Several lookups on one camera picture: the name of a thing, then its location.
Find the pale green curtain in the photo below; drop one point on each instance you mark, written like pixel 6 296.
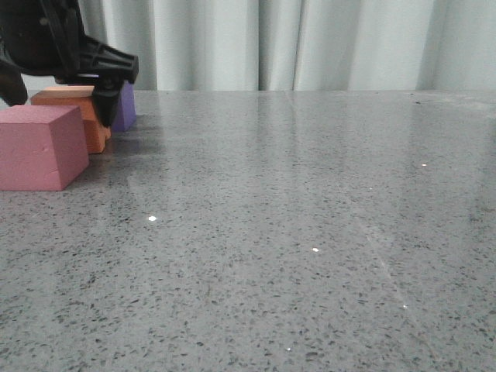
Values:
pixel 301 45

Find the pink foam cube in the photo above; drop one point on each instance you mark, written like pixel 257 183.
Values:
pixel 43 147

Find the purple foam cube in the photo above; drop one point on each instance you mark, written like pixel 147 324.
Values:
pixel 126 110

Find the orange foam cube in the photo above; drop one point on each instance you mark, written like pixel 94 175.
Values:
pixel 81 96

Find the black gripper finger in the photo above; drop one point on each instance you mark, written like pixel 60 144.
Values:
pixel 106 69
pixel 13 89

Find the black gripper body, second arm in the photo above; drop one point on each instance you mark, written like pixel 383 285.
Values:
pixel 44 37

